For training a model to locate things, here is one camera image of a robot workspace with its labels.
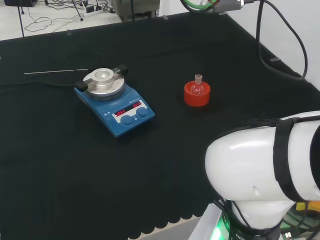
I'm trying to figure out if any clear round-bottom flask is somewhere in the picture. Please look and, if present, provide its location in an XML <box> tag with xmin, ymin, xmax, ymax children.
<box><xmin>190</xmin><ymin>73</ymin><xmax>205</xmax><ymax>97</ymax></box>

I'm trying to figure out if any blue base heater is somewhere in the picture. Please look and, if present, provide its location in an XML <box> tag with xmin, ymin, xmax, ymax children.
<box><xmin>73</xmin><ymin>63</ymin><xmax>156</xmax><ymax>139</ymax></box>

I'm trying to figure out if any black bench cloth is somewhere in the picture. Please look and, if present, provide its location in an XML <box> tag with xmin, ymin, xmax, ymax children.
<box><xmin>0</xmin><ymin>11</ymin><xmax>320</xmax><ymax>236</ymax></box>

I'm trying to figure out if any grey metal cabinet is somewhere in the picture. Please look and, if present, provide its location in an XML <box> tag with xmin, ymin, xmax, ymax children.
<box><xmin>117</xmin><ymin>0</ymin><xmax>161</xmax><ymax>23</ymax></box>

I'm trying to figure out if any glass rod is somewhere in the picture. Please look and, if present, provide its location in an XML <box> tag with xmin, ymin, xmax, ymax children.
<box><xmin>24</xmin><ymin>68</ymin><xmax>89</xmax><ymax>75</ymax></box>

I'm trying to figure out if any white power strip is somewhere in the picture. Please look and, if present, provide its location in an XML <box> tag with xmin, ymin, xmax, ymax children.
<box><xmin>83</xmin><ymin>5</ymin><xmax>104</xmax><ymax>18</ymax></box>

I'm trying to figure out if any red flask ring stand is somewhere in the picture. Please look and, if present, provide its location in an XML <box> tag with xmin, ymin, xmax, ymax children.
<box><xmin>183</xmin><ymin>79</ymin><xmax>211</xmax><ymax>108</ymax></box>

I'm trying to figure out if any green cable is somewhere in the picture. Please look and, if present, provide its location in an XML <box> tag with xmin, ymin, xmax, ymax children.
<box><xmin>180</xmin><ymin>0</ymin><xmax>213</xmax><ymax>12</ymax></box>

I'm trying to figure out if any thick black cable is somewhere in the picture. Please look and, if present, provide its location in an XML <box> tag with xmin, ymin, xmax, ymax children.
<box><xmin>254</xmin><ymin>0</ymin><xmax>308</xmax><ymax>81</ymax></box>

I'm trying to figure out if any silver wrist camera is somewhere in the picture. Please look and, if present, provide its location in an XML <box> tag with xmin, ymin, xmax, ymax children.
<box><xmin>211</xmin><ymin>0</ymin><xmax>245</xmax><ymax>12</ymax></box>

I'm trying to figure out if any thin grey floor cable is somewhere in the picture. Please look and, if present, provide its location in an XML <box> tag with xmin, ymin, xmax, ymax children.
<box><xmin>24</xmin><ymin>7</ymin><xmax>85</xmax><ymax>33</ymax></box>

